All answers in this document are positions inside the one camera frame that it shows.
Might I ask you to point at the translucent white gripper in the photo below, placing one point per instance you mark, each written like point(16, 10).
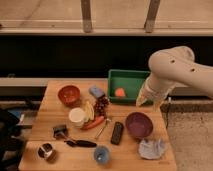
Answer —
point(151, 91)

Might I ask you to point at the blue sponge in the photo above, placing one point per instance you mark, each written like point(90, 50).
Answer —
point(96, 92)

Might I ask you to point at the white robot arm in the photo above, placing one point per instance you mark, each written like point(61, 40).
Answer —
point(171, 66)

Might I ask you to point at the green plastic bin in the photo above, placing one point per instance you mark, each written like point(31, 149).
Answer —
point(130, 80)

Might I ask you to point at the orange object in bin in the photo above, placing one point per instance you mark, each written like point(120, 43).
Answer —
point(119, 92)

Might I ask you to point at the purple bowl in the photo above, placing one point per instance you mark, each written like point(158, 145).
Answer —
point(138, 125)

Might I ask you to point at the dark red grapes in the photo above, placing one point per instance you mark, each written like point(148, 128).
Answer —
point(100, 106)

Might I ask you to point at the black remote control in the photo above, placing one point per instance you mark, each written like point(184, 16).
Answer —
point(117, 133)

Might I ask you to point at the metal spoon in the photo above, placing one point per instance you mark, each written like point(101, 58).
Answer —
point(107, 121)

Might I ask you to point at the orange carrot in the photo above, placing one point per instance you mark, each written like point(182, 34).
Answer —
point(98, 120)

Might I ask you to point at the crumpled grey-blue cloth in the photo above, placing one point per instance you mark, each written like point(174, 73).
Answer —
point(151, 149)

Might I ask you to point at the yellow banana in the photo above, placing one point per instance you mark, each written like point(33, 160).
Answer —
point(89, 110)

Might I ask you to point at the small blue bowl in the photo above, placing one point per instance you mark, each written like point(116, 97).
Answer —
point(101, 155)

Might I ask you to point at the white cup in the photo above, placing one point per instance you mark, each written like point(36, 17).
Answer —
point(77, 116)

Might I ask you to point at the red bowl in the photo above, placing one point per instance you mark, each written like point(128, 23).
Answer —
point(69, 95)

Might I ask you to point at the small dark metal cup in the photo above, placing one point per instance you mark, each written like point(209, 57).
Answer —
point(60, 131)

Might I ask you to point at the silver round tin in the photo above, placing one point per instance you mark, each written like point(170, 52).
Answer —
point(47, 152)

